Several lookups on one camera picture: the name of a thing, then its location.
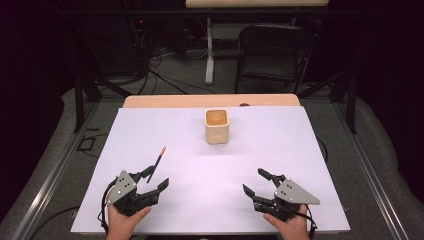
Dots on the black pencil with orange end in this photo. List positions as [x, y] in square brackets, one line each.
[156, 164]

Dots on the light wooden desk top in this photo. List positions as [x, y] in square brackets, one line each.
[256, 3]

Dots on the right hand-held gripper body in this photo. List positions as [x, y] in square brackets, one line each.
[293, 195]

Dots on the person's left hand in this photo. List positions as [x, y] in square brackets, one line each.
[121, 225]

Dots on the white desk leg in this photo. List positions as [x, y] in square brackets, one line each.
[209, 60]

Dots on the person's right hand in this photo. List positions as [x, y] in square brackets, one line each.
[291, 228]

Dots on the black metal stand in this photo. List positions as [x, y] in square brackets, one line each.
[350, 100]
[79, 100]

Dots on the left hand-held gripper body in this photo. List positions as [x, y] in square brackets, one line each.
[122, 188]

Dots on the beige square cup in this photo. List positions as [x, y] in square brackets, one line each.
[217, 128]

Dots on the black folding chair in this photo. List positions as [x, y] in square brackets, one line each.
[271, 63]

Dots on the aluminium floor rail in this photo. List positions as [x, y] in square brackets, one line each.
[370, 180]
[50, 186]

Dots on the wooden table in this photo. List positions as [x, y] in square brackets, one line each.
[200, 101]

